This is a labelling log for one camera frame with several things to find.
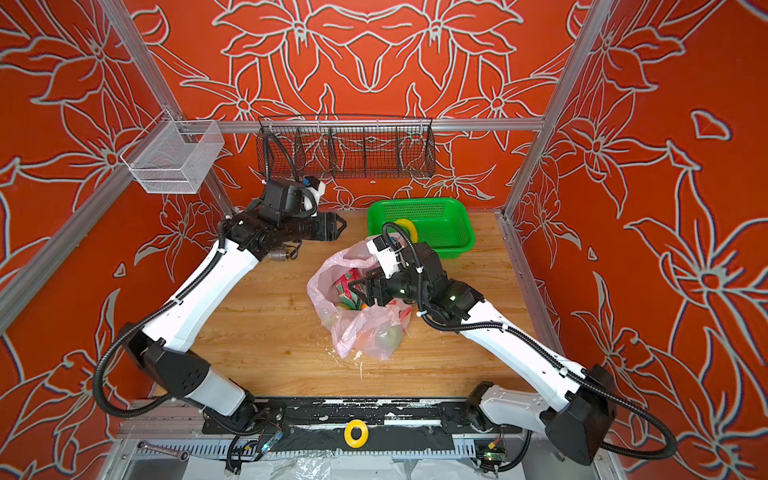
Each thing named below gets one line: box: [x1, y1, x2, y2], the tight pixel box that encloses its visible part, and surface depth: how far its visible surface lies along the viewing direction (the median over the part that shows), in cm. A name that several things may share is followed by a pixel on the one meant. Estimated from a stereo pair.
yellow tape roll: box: [344, 419, 369, 449], surface depth 71 cm
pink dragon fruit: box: [335, 267, 364, 311], surface depth 91 cm
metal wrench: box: [137, 440, 190, 462], surface depth 71 cm
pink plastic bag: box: [307, 239, 413, 361], surface depth 81 cm
